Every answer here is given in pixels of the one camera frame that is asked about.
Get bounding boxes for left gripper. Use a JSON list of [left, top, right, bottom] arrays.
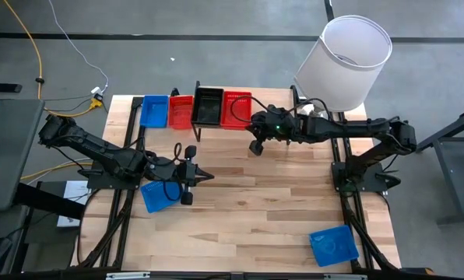
[[175, 144, 215, 206]]

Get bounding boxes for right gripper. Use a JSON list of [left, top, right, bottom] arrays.
[[246, 108, 283, 157]]

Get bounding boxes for red plastic basket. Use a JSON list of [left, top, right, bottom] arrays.
[[167, 95, 195, 130], [220, 90, 253, 131]]

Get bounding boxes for black plastic basket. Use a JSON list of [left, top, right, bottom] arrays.
[[191, 86, 225, 128]]

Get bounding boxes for blue plastic basket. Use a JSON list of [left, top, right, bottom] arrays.
[[139, 94, 170, 129], [139, 180, 185, 214], [308, 224, 360, 268]]

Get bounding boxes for wooden shelf with black legs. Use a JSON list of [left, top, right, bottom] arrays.
[[192, 80, 303, 143]]

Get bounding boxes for white cylindrical lamp shade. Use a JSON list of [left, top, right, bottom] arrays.
[[294, 14, 393, 121]]

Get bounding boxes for white paper sheet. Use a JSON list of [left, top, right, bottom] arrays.
[[56, 180, 91, 229]]

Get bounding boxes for black desk foot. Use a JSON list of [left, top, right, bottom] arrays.
[[13, 181, 88, 221]]

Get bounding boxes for gray desk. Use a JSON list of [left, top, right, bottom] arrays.
[[0, 98, 45, 213]]

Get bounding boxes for black floor strip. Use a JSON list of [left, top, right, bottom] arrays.
[[0, 82, 23, 94]]

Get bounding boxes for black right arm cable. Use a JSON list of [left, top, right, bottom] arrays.
[[229, 94, 334, 125]]

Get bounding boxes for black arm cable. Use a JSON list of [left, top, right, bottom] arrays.
[[144, 142, 186, 203], [229, 94, 334, 125]]

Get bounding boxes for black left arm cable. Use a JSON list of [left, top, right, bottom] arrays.
[[144, 142, 186, 203]]

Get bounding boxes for silver aluminium bracket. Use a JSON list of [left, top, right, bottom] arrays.
[[105, 271, 152, 280], [323, 273, 369, 280]]

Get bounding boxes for yellow cable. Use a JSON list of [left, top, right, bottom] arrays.
[[2, 0, 104, 118], [19, 161, 95, 182]]

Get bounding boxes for white cable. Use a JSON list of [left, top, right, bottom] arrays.
[[47, 0, 111, 94]]

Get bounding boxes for black metal desk frame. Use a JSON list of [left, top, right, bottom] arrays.
[[410, 104, 464, 226]]

